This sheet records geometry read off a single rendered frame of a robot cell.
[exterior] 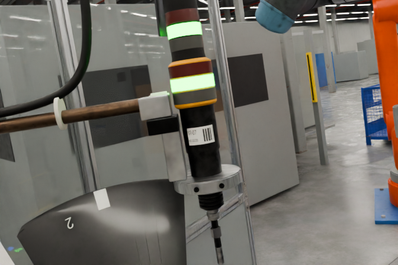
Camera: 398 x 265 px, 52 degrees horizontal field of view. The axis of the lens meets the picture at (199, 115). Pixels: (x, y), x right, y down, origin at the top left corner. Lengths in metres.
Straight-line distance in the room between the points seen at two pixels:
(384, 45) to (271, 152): 1.70
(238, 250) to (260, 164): 2.89
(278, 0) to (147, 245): 0.47
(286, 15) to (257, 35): 4.07
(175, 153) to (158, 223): 0.17
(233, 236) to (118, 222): 1.36
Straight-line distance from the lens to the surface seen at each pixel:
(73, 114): 0.42
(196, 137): 0.39
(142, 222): 0.55
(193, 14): 0.40
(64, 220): 0.58
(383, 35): 4.28
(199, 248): 1.67
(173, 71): 0.39
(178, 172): 0.40
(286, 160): 5.11
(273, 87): 4.93
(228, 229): 1.85
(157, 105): 0.39
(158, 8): 0.43
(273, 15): 0.77
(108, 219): 0.56
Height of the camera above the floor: 1.56
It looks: 5 degrees down
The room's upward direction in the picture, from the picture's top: 9 degrees counter-clockwise
